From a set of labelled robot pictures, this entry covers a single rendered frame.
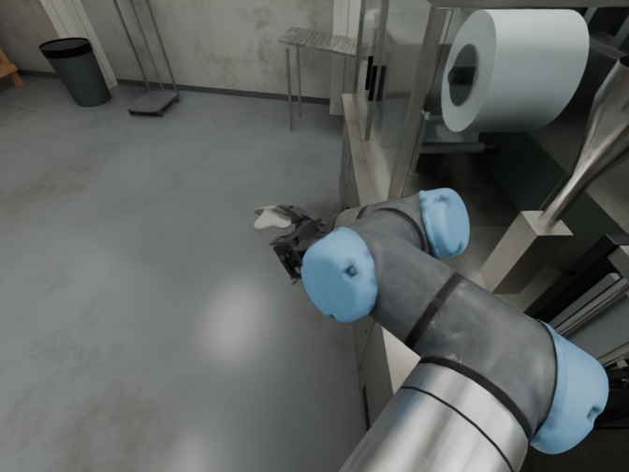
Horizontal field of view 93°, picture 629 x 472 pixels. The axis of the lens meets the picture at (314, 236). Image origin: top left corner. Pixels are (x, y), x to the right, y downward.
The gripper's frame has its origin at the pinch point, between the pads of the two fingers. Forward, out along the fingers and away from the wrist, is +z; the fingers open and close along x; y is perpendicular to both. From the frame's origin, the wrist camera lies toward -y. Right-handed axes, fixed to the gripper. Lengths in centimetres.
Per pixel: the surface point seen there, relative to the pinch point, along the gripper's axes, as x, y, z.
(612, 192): 38, -72, -43
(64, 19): -268, -156, 390
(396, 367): 46.7, -9.9, -0.8
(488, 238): 48, -71, -9
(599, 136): 12, -45, -44
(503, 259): 42, -49, -20
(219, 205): 1, -91, 193
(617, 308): 22, -10, -45
